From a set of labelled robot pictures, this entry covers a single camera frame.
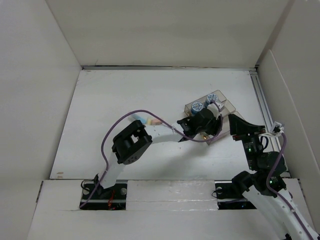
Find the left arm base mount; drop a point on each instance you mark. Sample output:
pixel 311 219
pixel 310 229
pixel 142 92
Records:
pixel 109 199

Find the pink mini stapler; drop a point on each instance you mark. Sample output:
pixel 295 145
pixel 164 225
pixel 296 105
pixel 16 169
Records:
pixel 156 121

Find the blue highlighter pen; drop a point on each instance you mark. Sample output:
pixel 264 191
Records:
pixel 137 117

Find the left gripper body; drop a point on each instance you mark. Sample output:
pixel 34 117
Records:
pixel 211 127

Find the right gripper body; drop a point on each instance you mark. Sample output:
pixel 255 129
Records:
pixel 252 146

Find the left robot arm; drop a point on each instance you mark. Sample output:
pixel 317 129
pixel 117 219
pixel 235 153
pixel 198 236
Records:
pixel 132 142

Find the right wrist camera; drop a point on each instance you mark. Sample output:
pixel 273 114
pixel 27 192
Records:
pixel 277 129

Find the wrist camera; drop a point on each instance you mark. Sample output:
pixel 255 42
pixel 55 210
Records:
pixel 216 107
pixel 277 129

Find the blue round jar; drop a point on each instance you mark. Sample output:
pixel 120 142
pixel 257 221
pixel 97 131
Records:
pixel 196 107
pixel 211 98

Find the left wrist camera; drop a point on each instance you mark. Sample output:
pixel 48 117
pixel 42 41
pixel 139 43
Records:
pixel 216 107

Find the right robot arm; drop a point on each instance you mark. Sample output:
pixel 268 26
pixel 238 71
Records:
pixel 264 187

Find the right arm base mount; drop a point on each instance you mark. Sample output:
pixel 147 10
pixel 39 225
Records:
pixel 228 198

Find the clear three-drawer organizer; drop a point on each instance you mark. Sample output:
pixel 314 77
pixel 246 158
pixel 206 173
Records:
pixel 228 109

